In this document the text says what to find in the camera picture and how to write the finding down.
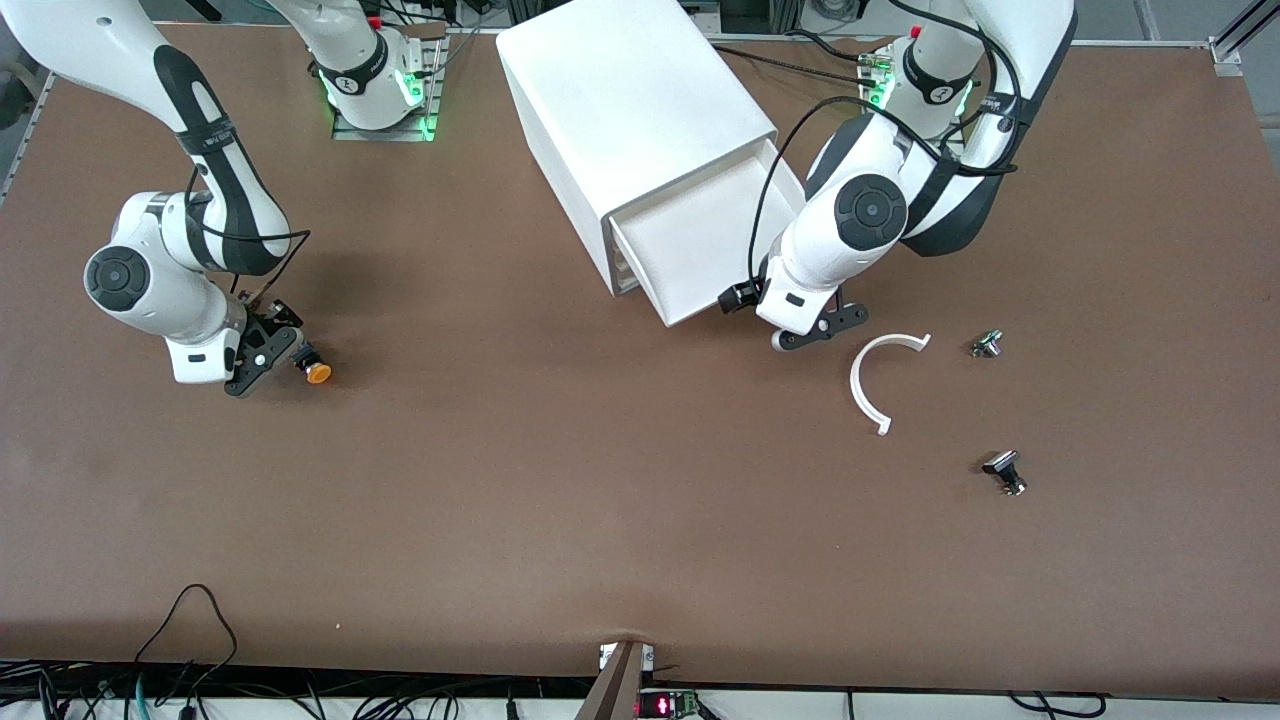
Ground white drawer cabinet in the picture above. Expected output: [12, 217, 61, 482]
[495, 0, 779, 298]

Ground circuit board with red display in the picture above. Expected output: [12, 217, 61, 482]
[638, 688, 701, 719]

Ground white semicircular plastic bracket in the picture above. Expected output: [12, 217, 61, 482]
[850, 333, 933, 437]

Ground black switch with grey cap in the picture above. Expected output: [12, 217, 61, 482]
[981, 450, 1029, 498]

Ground black looped cable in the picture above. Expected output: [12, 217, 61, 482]
[133, 584, 239, 701]

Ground black table cable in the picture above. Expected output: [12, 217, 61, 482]
[708, 42, 869, 86]

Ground brown wedge post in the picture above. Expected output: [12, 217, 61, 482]
[575, 640, 646, 720]

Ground aluminium frame profile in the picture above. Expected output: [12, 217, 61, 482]
[1208, 0, 1280, 79]

